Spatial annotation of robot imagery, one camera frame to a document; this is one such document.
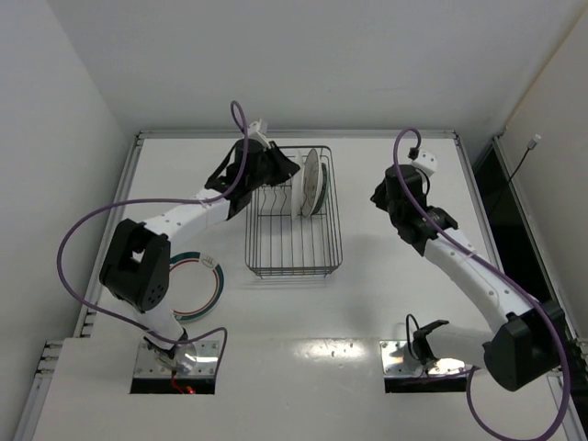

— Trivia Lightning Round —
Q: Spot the green red rimmed plate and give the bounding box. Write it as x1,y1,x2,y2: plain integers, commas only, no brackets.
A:
168,251,225,324
290,151,305,219

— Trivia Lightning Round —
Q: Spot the white plate teal rim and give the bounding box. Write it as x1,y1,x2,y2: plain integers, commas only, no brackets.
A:
300,149,325,217

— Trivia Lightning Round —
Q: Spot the blue floral green plate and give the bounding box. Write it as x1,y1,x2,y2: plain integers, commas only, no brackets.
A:
313,164,329,214

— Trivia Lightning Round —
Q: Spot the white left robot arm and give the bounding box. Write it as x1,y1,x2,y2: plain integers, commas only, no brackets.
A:
99,140,301,367

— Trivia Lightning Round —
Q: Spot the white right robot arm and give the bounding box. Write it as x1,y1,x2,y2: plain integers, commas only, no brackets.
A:
371,164,565,391

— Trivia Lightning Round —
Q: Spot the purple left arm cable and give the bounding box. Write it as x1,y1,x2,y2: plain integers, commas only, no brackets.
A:
56,100,252,368

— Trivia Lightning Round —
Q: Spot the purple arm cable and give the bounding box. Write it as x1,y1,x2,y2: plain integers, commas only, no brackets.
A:
392,128,573,441
56,100,252,368

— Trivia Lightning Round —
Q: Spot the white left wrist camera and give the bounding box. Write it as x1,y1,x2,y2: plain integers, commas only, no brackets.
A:
247,119,270,149

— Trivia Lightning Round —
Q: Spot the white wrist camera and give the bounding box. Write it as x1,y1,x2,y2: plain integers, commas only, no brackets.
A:
247,119,270,149
408,147,437,177

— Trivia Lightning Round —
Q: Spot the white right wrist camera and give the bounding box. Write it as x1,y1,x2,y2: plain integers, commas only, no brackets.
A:
408,147,437,177

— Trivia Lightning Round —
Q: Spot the grey wire dish rack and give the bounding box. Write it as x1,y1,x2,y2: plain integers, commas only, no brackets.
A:
245,145,343,278

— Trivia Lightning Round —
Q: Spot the aluminium table frame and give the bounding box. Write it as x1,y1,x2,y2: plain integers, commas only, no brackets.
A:
12,130,588,441

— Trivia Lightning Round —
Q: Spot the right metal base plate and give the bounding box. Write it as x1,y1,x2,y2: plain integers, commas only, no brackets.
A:
379,340,470,379

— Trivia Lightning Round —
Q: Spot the metal base plate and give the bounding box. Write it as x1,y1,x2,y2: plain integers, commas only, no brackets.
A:
133,340,220,379
379,340,470,379

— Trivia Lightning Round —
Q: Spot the black hanging usb cable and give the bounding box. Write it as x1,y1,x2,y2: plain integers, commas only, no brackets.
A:
486,133,542,217

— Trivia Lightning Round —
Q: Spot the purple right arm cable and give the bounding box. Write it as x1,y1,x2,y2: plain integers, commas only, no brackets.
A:
392,128,573,441

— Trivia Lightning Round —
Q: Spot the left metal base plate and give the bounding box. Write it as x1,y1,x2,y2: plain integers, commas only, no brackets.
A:
133,340,220,379

